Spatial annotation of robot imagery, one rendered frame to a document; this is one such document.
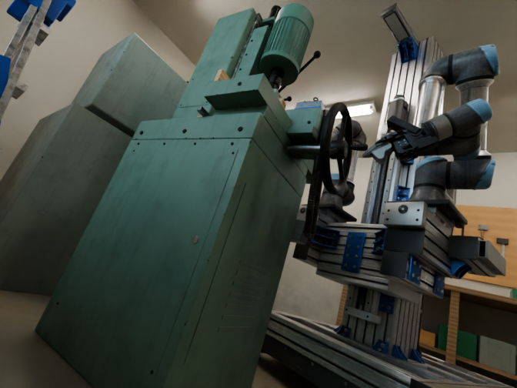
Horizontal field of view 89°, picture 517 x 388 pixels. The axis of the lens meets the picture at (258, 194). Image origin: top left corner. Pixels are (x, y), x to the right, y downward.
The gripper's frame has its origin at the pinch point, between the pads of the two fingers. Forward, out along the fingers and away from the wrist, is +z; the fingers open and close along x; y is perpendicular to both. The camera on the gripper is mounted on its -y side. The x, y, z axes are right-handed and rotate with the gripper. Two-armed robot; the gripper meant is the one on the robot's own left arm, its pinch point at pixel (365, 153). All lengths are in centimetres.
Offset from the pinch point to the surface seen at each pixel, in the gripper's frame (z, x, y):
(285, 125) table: 20.3, -16.9, -12.5
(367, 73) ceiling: -54, 145, -180
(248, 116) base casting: 27.5, -32.1, -8.2
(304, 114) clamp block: 13.4, -13.4, -16.7
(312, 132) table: 13.0, -14.9, -6.2
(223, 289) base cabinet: 48, -23, 35
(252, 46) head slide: 23, -16, -65
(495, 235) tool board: -116, 298, -13
